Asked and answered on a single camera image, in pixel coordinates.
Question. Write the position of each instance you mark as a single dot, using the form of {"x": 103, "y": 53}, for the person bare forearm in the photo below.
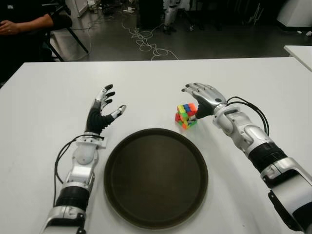
{"x": 36, "y": 24}

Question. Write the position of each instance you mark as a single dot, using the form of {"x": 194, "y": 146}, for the white floor cabinet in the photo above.
{"x": 79, "y": 7}

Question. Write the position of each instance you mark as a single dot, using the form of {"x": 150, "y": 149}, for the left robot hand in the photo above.
{"x": 95, "y": 120}

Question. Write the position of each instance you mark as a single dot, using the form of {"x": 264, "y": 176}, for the multicoloured Rubik's cube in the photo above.
{"x": 186, "y": 114}

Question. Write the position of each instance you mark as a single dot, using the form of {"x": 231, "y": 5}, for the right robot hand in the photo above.
{"x": 212, "y": 97}

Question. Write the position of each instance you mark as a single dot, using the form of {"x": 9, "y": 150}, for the grey metal stand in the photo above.
{"x": 256, "y": 14}

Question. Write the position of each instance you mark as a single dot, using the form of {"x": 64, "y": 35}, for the white side table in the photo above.
{"x": 301, "y": 54}

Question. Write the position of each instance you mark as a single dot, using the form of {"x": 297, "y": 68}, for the white power strip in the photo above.
{"x": 129, "y": 10}

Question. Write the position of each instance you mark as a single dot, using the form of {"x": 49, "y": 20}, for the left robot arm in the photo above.
{"x": 78, "y": 170}

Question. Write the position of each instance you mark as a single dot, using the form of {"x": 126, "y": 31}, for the dark brown round plate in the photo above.
{"x": 156, "y": 179}

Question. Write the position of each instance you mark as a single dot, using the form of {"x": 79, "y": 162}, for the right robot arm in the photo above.
{"x": 253, "y": 136}

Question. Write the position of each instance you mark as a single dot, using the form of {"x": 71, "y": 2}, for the black cabinet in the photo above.
{"x": 152, "y": 13}

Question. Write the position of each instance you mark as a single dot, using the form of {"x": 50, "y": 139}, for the white humanoid robot legs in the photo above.
{"x": 170, "y": 14}

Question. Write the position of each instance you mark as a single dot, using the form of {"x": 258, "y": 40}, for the white curved cabinet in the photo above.
{"x": 296, "y": 12}

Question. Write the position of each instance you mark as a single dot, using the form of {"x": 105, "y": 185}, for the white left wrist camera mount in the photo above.
{"x": 103, "y": 142}

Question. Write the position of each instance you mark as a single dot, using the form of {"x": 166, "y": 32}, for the person bare hand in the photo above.
{"x": 9, "y": 28}

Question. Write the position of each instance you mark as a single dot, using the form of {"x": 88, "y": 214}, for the person in black shirt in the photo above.
{"x": 19, "y": 9}

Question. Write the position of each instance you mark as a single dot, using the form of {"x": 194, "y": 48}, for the black chair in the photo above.
{"x": 62, "y": 22}

